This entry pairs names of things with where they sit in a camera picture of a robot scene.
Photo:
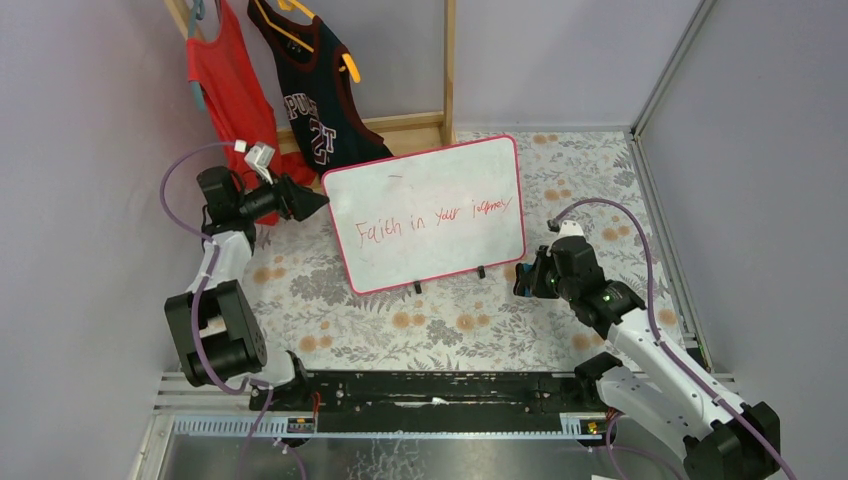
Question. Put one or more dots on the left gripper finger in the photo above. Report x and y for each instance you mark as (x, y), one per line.
(301, 213)
(300, 198)

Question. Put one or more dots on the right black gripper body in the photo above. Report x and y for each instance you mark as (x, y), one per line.
(536, 276)

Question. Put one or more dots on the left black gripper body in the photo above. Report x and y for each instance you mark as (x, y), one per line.
(282, 198)

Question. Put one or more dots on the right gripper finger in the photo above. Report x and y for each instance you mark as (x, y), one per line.
(540, 289)
(542, 259)

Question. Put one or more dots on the pink-framed whiteboard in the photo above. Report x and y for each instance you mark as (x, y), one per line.
(427, 215)

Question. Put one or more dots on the blue and black eraser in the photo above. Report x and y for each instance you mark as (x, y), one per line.
(524, 279)

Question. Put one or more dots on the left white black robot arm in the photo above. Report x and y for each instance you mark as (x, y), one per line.
(214, 330)

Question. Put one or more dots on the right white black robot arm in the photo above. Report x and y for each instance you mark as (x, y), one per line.
(713, 431)

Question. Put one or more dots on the red tank top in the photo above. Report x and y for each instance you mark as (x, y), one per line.
(241, 112)

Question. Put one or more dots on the floral table mat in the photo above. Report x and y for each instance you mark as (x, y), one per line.
(298, 288)

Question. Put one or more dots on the navy basketball jersey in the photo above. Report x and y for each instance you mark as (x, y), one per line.
(317, 95)

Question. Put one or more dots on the wooden clothes rack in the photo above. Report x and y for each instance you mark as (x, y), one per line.
(402, 134)

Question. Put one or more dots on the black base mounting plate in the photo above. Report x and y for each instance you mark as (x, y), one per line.
(443, 397)

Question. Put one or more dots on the teal clothes hanger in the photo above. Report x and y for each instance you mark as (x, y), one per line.
(197, 13)

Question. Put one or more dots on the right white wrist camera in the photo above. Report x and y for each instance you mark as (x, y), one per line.
(565, 229)

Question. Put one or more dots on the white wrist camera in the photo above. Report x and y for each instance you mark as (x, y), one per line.
(258, 158)
(565, 229)

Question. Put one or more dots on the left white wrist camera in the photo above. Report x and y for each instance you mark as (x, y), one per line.
(258, 158)

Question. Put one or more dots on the white slotted cable duct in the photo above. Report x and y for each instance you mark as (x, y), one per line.
(298, 427)

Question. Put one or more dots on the aluminium frame rail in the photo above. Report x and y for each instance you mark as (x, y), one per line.
(685, 42)

